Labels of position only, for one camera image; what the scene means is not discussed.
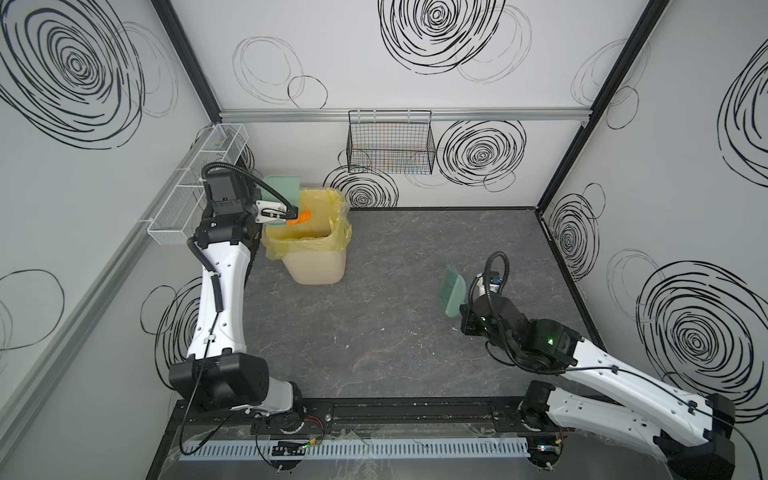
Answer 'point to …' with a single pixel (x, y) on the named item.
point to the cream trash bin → (316, 267)
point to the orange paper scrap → (303, 217)
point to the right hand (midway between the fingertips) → (454, 312)
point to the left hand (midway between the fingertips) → (237, 189)
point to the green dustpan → (288, 186)
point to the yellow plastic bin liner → (328, 228)
